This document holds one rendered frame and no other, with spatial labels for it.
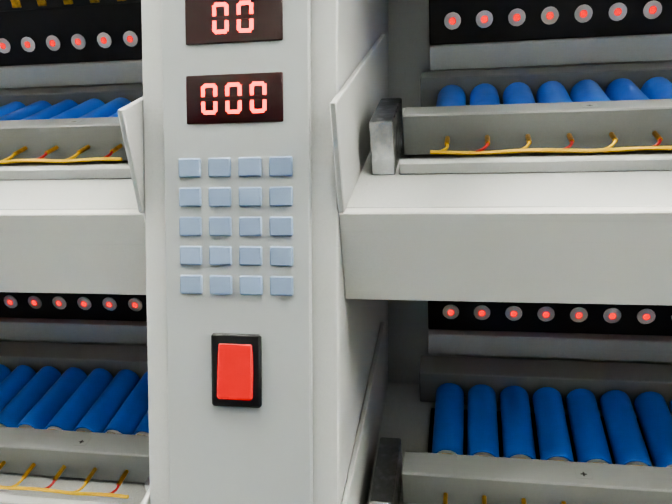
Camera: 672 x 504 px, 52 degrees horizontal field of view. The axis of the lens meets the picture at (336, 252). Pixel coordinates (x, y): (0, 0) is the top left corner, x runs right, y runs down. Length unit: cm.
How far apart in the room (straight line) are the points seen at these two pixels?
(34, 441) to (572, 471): 31
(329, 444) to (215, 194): 13
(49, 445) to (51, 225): 15
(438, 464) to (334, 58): 22
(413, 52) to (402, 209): 23
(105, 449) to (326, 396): 17
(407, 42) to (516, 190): 22
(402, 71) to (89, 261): 27
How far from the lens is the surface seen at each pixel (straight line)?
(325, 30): 32
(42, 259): 38
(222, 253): 32
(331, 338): 32
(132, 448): 44
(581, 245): 32
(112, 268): 36
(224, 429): 34
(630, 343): 49
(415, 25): 53
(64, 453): 46
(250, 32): 33
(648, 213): 31
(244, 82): 32
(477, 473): 39
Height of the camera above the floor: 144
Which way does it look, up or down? 3 degrees down
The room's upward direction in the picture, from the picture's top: straight up
